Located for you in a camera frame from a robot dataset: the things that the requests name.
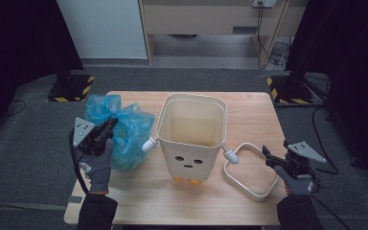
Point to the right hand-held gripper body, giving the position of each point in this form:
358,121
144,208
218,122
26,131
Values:
300,158

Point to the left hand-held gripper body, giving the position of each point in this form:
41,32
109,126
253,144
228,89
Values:
86,135

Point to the blue plastic bag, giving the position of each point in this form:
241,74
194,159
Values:
131,127

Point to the white bin with face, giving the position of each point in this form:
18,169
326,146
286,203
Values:
188,159

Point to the person's right hand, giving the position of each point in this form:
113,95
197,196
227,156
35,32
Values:
297,185

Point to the metal stand with striped base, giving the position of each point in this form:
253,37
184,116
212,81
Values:
290,91
72,89

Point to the grey tape patch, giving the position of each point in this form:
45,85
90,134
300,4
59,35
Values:
75,199

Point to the white partition panel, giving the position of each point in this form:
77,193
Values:
102,28

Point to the dark curtain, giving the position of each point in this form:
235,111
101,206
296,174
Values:
19,48
354,64

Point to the beige office desk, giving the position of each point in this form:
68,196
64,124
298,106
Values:
198,16

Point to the white wall power socket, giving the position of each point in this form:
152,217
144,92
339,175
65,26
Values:
265,3

